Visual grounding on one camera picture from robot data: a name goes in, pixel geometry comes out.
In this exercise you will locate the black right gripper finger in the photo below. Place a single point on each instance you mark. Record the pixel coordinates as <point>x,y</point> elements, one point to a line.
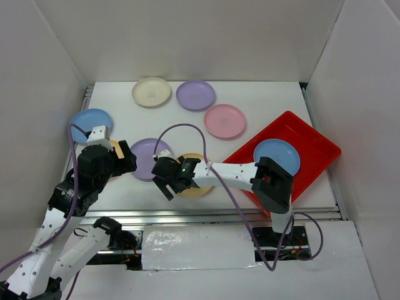
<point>181,188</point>
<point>165,186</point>

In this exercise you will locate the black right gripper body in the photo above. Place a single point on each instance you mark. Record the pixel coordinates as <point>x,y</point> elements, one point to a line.
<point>169,180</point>

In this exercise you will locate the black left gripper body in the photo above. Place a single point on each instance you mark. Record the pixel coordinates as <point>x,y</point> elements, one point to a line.
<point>116,167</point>

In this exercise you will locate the purple plate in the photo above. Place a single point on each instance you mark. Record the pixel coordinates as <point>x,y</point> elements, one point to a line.
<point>195,95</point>
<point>143,150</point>

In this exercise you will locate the orange plate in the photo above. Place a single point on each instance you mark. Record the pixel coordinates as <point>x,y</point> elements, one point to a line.
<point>117,149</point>
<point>194,192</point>

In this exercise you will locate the blue plate with bear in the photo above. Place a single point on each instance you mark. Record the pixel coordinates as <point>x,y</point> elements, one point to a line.
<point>281,152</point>

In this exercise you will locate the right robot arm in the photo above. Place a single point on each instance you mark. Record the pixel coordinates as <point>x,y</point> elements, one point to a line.
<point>266,179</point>

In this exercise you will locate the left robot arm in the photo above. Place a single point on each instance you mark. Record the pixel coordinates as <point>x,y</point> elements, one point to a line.
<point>44,272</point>

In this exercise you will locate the red plastic bin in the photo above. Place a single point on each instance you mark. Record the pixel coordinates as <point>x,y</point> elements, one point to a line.
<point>312,191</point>

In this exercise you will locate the blue plate at left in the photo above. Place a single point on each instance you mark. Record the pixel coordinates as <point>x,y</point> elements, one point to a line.
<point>87,120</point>

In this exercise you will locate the white tape patch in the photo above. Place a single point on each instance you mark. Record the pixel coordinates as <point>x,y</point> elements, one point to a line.
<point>179,248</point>

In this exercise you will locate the cream plate at back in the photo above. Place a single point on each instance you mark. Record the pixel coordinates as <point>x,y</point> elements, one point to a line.
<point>151,92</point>

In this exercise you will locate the pink plate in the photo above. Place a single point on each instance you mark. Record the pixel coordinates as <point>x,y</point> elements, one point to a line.
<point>224,121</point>

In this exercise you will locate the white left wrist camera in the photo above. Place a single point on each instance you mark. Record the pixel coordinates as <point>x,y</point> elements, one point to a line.
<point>99,136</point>

